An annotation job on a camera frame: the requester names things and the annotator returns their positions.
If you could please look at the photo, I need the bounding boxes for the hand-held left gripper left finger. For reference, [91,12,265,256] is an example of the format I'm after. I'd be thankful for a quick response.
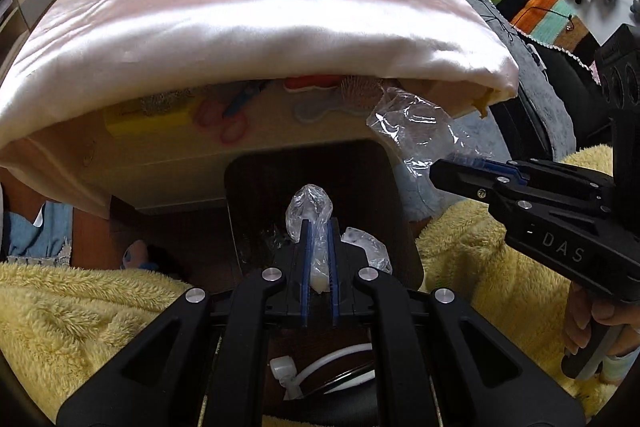
[57,219,312,427]

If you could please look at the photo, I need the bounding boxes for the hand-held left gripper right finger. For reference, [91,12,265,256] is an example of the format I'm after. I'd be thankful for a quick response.
[326,219,586,427]

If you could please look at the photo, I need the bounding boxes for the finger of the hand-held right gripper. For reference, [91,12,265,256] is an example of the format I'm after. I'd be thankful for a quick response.
[447,154,531,185]
[430,159,507,210]

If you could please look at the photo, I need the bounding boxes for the large clear plastic bag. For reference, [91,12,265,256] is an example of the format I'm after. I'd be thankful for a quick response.
[366,87,493,180]

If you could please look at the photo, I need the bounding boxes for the small clear plastic bag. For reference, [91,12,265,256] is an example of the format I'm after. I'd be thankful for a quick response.
[285,183,335,295]

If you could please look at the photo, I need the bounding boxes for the dark brown trash bin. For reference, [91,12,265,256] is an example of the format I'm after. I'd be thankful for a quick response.
[223,138,423,415]

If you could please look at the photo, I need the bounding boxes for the person's right hand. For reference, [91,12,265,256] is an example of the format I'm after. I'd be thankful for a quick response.
[563,283,640,355]

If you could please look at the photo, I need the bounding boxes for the crumpled clear plastic wrap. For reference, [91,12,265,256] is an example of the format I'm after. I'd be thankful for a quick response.
[341,227,392,275]

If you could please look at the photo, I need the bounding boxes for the grey fuzzy sofa cover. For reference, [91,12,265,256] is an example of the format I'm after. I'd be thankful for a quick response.
[395,0,576,160]

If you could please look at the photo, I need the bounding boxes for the white plastic tube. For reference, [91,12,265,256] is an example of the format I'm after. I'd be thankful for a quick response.
[269,343,376,403]

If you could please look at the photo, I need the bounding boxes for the black sofa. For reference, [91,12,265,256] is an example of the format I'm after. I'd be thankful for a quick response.
[380,0,616,162]

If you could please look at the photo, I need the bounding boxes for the hair brush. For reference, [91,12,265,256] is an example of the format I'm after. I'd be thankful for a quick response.
[337,76,383,105]

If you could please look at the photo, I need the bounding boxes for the grey bone shaped pad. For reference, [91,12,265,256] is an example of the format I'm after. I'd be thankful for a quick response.
[292,94,381,130]

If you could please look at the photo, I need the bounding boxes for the pale plush toy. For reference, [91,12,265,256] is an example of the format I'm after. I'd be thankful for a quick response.
[121,241,173,273]

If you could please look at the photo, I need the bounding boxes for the orange plastic item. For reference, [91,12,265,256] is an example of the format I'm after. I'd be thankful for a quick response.
[285,76,341,94]

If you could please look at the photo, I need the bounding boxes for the yellow box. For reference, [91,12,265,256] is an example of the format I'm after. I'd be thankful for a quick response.
[105,99,193,138]

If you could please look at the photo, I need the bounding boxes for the pink satin cloth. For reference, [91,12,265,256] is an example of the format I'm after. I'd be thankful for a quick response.
[0,0,521,170]

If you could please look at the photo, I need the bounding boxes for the blue denim cloth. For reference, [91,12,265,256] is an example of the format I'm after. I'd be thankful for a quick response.
[2,201,73,264]

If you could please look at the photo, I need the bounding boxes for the black cable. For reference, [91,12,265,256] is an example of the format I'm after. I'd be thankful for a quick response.
[452,0,576,48]

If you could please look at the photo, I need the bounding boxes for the pink handled scissors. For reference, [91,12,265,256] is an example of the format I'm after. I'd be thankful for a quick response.
[195,84,268,144]

